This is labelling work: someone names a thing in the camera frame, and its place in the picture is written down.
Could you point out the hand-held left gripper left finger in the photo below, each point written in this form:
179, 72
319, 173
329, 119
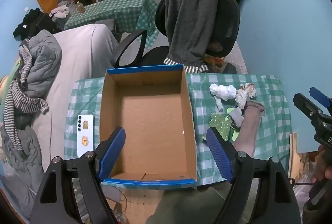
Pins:
111, 156

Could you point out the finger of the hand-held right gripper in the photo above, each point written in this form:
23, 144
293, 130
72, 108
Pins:
320, 96
307, 105

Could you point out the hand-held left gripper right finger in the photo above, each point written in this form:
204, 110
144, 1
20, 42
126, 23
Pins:
217, 156

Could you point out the lime green cloth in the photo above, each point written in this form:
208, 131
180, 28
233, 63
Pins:
235, 135

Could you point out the green knitted dishcloth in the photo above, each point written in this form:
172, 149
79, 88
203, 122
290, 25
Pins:
220, 125

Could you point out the small grey sock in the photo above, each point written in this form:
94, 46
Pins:
237, 116

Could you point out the large grey-brown sock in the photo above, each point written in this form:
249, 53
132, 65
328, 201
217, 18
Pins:
250, 125

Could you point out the cardboard box with blue rim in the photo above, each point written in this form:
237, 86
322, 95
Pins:
150, 122

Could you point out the patterned knotted cloth bundle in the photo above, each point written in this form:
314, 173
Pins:
243, 95

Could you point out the white cloth bundle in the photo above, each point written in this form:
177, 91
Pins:
223, 91

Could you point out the person's right hand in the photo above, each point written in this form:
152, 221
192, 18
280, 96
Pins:
325, 164

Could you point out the white smartphone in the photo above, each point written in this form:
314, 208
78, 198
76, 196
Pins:
85, 135

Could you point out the green checked tablecloth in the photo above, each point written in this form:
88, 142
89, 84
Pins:
272, 115

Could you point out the person's olive trousers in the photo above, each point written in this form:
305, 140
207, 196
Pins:
192, 205

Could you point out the dark grey quilted coat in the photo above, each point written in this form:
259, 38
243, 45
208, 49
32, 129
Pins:
23, 161

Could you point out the orange patterned bag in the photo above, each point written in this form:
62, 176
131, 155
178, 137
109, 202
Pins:
215, 61

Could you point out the bed with grey sheet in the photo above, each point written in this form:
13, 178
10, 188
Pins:
77, 57

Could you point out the grey striped garment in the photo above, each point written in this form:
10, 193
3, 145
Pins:
15, 107

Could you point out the black office chair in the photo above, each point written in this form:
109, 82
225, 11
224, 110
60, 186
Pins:
228, 26

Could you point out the grey puffer jacket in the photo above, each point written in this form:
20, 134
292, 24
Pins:
44, 57

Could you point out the green pillow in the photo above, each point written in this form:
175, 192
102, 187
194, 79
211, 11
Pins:
4, 86

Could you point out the dark grey fleece garment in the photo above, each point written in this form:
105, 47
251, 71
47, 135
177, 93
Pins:
189, 21

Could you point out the table with green checked cloth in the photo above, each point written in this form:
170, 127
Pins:
116, 11

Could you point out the amber bottle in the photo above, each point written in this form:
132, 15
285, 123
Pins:
80, 7

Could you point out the grey clothes pile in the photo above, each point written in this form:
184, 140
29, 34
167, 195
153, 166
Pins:
61, 12

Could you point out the black clothes pile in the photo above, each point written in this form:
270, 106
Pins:
33, 22

